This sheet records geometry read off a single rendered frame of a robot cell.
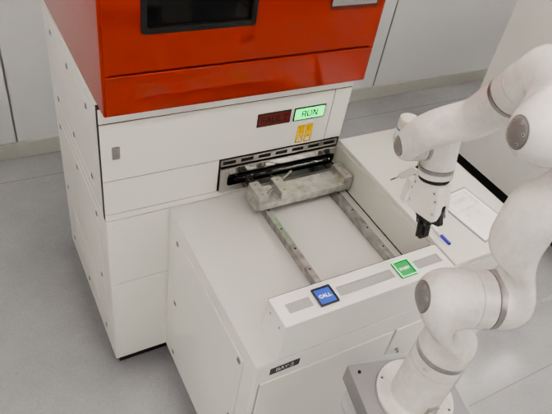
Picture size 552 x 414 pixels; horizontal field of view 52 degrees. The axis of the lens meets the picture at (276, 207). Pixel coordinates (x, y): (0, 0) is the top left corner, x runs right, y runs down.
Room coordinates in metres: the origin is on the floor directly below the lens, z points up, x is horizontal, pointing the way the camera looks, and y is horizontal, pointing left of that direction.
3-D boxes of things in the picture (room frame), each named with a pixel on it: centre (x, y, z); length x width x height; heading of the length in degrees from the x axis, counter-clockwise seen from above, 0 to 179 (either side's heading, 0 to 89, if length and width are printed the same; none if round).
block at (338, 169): (1.56, -0.20, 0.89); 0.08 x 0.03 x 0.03; 35
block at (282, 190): (1.42, 0.00, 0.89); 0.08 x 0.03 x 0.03; 35
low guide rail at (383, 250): (1.40, -0.28, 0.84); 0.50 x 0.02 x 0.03; 35
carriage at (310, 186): (1.46, -0.06, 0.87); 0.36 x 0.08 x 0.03; 125
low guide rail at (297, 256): (1.24, -0.06, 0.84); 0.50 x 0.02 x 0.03; 35
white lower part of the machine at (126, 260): (1.71, 0.37, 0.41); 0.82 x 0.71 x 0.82; 125
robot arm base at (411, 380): (0.77, -0.42, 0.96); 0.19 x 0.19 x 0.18
